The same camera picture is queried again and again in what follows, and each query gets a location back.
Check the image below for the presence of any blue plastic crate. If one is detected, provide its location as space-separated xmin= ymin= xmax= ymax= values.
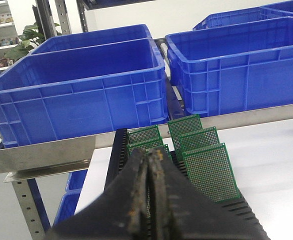
xmin=31 ymin=24 xmax=152 ymax=55
xmin=166 ymin=17 xmax=293 ymax=117
xmin=193 ymin=0 xmax=293 ymax=31
xmin=0 ymin=38 xmax=168 ymax=148

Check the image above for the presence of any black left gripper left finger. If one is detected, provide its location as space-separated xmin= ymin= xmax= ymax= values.
xmin=44 ymin=149 xmax=148 ymax=240

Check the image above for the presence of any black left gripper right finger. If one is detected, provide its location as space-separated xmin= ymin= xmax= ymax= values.
xmin=147 ymin=147 xmax=269 ymax=240

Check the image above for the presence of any blue crate under shelf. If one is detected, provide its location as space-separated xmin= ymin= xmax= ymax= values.
xmin=53 ymin=169 xmax=88 ymax=225

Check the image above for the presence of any green perforated circuit board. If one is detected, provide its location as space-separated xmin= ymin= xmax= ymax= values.
xmin=127 ymin=144 xmax=173 ymax=161
xmin=178 ymin=126 xmax=220 ymax=152
xmin=167 ymin=114 xmax=203 ymax=153
xmin=127 ymin=125 xmax=161 ymax=144
xmin=182 ymin=143 xmax=240 ymax=203
xmin=127 ymin=137 xmax=163 ymax=153

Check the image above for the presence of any green potted plant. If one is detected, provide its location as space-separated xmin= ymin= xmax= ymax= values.
xmin=4 ymin=23 xmax=46 ymax=62

